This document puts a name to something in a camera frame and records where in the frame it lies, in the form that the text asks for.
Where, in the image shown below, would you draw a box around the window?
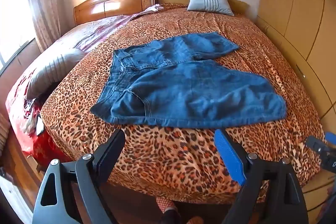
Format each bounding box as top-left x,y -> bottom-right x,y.
0,0 -> 35,70

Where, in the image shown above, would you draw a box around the grey striped pillow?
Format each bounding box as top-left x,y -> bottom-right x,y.
187,0 -> 235,17

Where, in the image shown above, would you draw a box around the dark wooden headboard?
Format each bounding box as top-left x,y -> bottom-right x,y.
73,0 -> 158,26

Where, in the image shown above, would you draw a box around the plain grey pillow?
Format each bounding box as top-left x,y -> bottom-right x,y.
26,48 -> 88,100

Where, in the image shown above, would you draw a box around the blue denim pants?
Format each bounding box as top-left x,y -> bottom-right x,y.
90,31 -> 287,129

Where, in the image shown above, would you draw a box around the white cloth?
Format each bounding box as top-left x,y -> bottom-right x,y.
143,4 -> 165,14

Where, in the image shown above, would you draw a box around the beige patterned curtain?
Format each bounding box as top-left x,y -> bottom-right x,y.
23,0 -> 62,53

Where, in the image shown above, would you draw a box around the red patterned blanket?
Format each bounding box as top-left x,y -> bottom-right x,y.
5,67 -> 72,162

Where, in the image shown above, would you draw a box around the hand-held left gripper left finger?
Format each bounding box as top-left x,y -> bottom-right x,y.
32,129 -> 126,224

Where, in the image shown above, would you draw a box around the beige wardrobe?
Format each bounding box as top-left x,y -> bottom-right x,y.
256,0 -> 336,214

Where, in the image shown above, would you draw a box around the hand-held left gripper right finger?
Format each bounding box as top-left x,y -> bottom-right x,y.
214,129 -> 309,224

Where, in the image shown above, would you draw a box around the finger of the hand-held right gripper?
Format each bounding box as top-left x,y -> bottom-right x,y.
325,132 -> 336,146
306,135 -> 336,156

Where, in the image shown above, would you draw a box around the leopard print blanket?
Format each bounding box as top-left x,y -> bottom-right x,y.
41,3 -> 326,205

